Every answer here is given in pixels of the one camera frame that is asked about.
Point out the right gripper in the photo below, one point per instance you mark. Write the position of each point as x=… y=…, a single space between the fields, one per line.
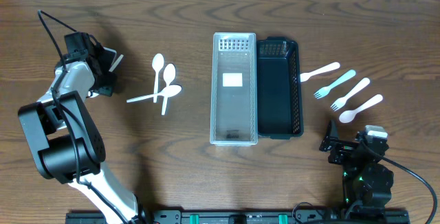
x=336 y=147

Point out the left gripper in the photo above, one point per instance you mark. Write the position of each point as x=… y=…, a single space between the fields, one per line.
x=104 y=73

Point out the short white plastic spoon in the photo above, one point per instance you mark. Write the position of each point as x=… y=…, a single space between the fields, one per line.
x=349 y=115

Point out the white plastic fork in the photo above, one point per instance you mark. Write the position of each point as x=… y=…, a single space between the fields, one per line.
x=330 y=67
x=340 y=102

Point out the mint green plastic fork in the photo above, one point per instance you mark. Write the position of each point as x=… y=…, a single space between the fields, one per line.
x=324 y=91

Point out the white plastic spoon crosswise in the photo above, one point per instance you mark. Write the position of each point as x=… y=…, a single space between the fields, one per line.
x=168 y=92

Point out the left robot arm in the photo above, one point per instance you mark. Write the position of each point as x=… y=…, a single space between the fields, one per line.
x=64 y=141

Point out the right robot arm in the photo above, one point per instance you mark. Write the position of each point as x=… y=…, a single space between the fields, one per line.
x=366 y=183

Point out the black plastic basket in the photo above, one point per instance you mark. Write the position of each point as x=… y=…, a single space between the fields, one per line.
x=279 y=96

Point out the clear plastic basket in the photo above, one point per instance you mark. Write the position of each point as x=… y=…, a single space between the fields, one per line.
x=233 y=108

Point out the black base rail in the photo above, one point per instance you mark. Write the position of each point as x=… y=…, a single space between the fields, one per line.
x=301 y=215

